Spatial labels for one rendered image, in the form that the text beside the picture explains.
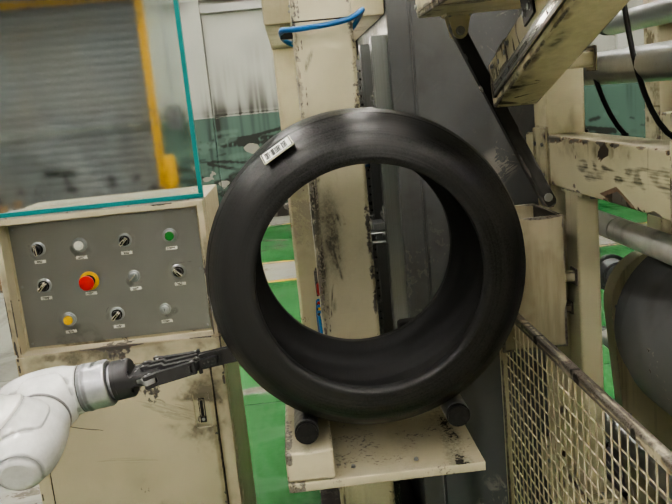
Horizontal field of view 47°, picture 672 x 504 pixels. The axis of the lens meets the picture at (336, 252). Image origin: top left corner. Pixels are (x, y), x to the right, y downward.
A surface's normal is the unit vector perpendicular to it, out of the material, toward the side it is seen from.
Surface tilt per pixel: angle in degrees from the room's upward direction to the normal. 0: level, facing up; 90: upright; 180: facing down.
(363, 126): 42
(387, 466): 0
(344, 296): 90
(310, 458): 90
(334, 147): 80
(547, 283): 90
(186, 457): 90
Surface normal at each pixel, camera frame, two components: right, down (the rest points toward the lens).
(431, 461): -0.10, -0.98
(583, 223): 0.06, 0.19
